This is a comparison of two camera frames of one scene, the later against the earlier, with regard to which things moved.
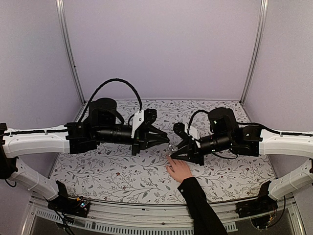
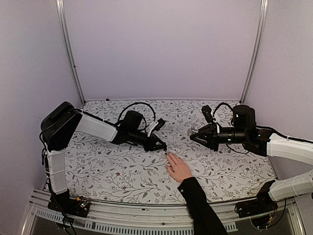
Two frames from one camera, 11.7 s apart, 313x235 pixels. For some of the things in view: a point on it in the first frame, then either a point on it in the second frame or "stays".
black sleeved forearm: [206, 221] stays
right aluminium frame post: [264, 4] stays
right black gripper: [192, 151] → [211, 131]
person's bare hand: [178, 169] stays
